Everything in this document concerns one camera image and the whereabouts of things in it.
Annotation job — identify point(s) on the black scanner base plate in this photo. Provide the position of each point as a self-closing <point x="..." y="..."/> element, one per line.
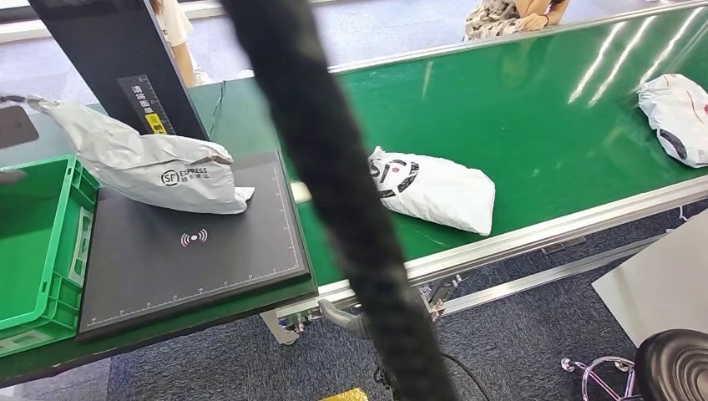
<point x="221" y="271"/>

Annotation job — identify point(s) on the black yellow column label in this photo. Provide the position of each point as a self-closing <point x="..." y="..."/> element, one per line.
<point x="145" y="102"/>

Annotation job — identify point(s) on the black stool chrome base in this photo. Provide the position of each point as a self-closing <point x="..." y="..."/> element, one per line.
<point x="675" y="365"/>

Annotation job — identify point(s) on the dark left wrist plate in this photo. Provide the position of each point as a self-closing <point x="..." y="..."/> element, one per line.
<point x="16" y="127"/>

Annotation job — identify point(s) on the green plastic crate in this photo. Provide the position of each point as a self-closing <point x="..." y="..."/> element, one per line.
<point x="33" y="238"/>

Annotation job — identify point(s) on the white bag red black print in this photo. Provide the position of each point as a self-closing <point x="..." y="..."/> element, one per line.
<point x="675" y="116"/>

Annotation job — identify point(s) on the green conveyor with aluminium frame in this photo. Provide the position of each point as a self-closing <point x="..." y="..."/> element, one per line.
<point x="553" y="94"/>

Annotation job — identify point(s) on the black scanner column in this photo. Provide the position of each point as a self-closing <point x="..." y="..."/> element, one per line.
<point x="99" y="44"/>

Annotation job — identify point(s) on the white flat panel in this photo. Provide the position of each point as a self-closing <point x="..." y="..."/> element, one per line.
<point x="664" y="282"/>

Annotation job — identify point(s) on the white bag black logo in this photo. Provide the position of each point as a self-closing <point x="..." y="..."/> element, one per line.
<point x="442" y="193"/>

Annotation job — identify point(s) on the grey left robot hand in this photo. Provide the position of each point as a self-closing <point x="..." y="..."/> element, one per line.
<point x="16" y="99"/>

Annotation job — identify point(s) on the white courier bag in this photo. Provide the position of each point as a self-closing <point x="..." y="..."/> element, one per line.
<point x="144" y="171"/>

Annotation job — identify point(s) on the yellow floor object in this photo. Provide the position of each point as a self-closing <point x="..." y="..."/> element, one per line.
<point x="345" y="395"/>

